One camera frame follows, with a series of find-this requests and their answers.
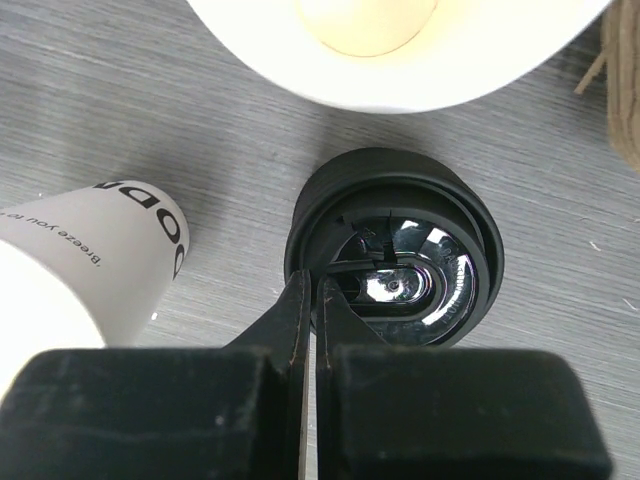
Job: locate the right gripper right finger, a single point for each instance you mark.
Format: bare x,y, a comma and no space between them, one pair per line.
336,324

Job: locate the cardboard cup carrier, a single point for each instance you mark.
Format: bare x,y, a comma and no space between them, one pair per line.
619,57

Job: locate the stack of black lids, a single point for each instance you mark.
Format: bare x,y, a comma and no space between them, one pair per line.
415,251

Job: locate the stack of white paper cups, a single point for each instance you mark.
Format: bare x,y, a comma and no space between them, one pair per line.
466,50

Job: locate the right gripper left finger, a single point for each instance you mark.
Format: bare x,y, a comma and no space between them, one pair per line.
282,335

